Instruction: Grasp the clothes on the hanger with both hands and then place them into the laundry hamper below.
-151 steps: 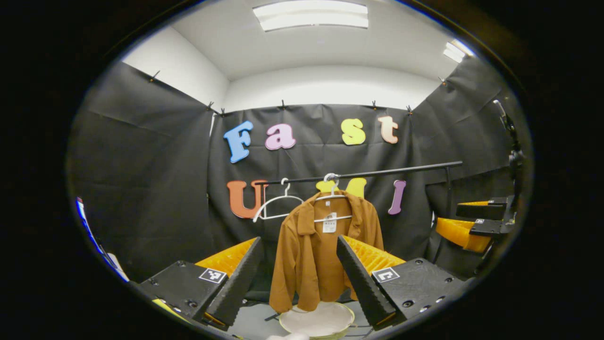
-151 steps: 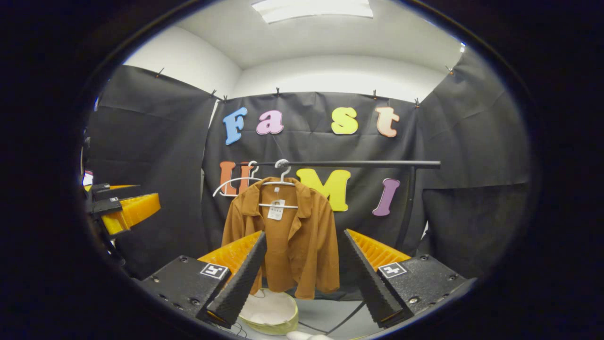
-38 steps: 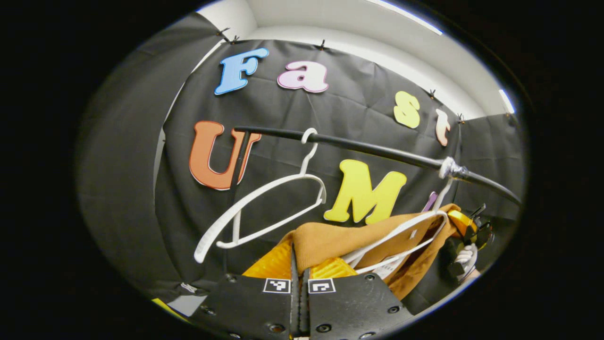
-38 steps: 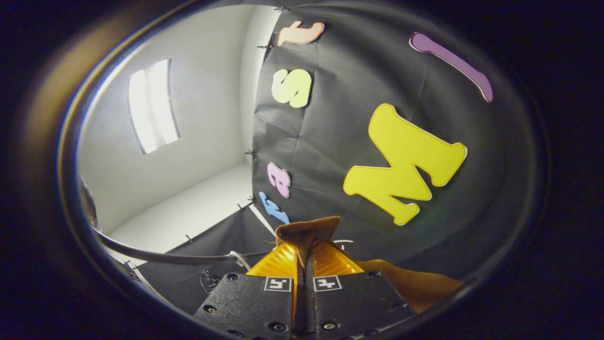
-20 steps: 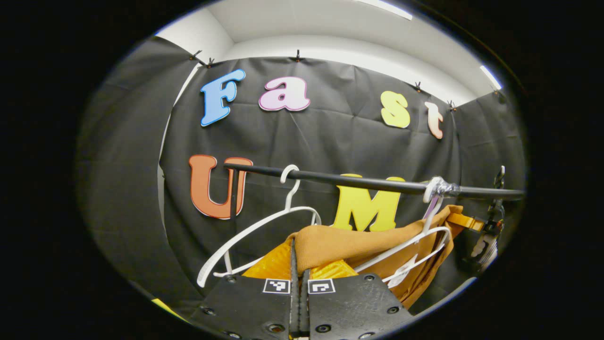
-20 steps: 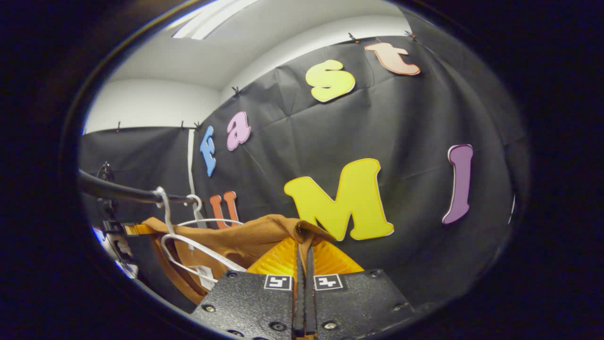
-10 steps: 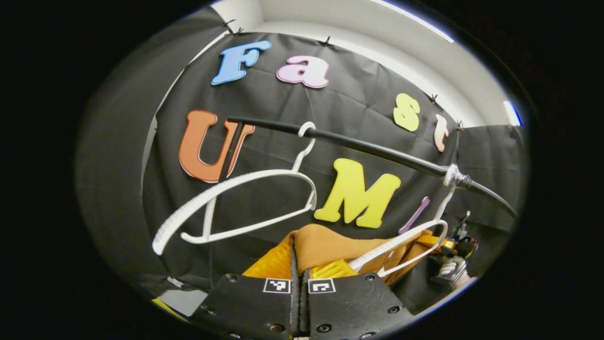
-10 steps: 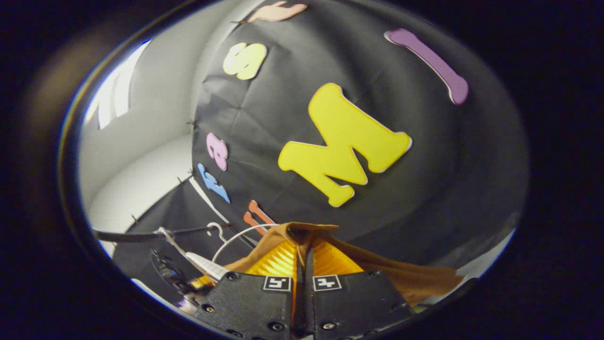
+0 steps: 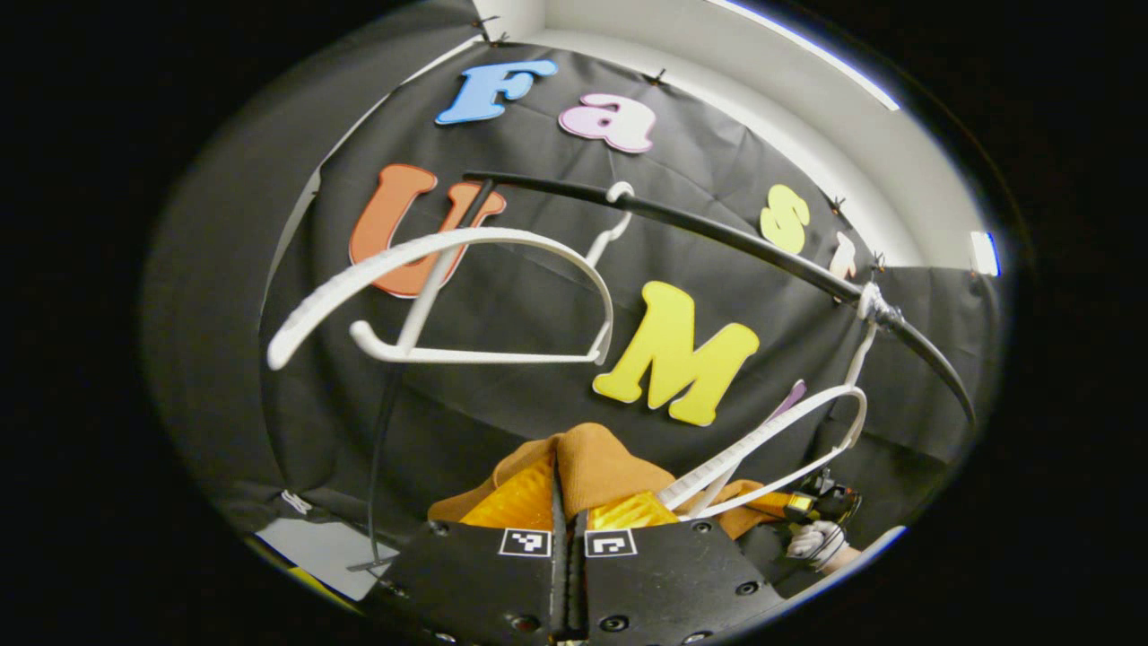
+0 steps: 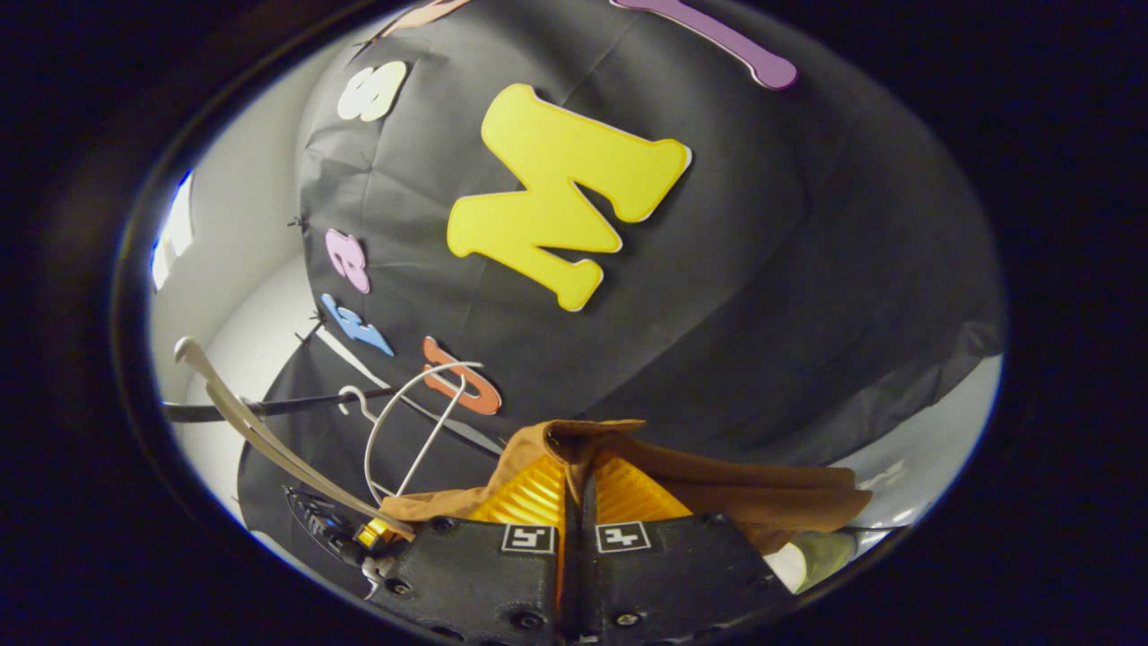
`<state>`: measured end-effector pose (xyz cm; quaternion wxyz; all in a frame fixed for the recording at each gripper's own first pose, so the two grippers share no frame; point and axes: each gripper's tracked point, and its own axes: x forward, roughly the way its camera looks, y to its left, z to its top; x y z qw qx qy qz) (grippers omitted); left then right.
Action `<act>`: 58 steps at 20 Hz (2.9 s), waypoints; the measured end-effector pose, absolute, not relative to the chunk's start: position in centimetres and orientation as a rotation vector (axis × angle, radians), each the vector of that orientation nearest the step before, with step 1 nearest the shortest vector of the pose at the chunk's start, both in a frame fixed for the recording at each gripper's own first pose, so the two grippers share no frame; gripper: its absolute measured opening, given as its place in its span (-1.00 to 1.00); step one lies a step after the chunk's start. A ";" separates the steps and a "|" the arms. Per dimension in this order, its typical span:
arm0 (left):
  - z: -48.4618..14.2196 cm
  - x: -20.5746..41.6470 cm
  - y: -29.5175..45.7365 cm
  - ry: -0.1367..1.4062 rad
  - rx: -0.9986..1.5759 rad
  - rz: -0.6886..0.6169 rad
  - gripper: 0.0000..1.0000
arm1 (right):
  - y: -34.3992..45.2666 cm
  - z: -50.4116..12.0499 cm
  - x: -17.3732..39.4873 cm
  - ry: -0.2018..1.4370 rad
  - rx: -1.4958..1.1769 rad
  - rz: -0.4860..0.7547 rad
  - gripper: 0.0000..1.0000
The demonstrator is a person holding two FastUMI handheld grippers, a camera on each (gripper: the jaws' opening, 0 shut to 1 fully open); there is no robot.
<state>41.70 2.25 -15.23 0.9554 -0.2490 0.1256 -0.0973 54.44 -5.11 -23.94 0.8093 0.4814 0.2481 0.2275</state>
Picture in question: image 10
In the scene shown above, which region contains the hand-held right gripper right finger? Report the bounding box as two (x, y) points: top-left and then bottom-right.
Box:
(578, 458), (799, 646)

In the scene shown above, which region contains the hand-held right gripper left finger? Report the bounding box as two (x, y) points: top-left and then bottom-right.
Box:
(363, 453), (580, 646)

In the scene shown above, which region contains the brown shirt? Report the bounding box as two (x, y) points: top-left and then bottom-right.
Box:
(381, 417), (873, 555)

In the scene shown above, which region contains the white clothes hanger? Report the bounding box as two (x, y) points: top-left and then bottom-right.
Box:
(173, 336), (418, 542)
(339, 361), (485, 503)

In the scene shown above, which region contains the black clothes rail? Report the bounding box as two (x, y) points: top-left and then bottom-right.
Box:
(161, 388), (503, 457)

